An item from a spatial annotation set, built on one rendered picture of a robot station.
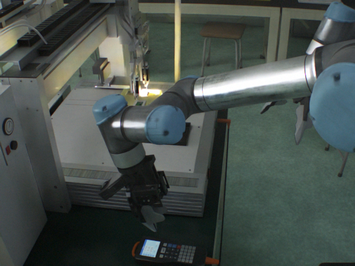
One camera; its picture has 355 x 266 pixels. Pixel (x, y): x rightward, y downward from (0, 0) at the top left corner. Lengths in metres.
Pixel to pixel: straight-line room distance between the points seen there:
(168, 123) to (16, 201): 0.54
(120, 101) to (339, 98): 0.45
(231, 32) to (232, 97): 2.87
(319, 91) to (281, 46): 3.06
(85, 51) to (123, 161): 0.59
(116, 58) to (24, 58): 0.74
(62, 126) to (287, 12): 2.42
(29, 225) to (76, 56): 0.53
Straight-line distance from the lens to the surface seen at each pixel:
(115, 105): 0.81
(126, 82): 1.76
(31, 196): 1.20
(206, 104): 0.82
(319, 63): 0.70
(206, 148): 1.35
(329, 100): 0.55
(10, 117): 1.05
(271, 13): 3.51
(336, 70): 0.56
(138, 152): 0.87
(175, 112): 0.76
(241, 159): 2.75
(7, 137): 1.05
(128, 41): 1.58
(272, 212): 2.38
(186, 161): 1.29
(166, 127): 0.74
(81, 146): 1.41
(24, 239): 1.19
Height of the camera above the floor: 1.63
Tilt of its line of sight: 34 degrees down
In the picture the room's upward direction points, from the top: 1 degrees counter-clockwise
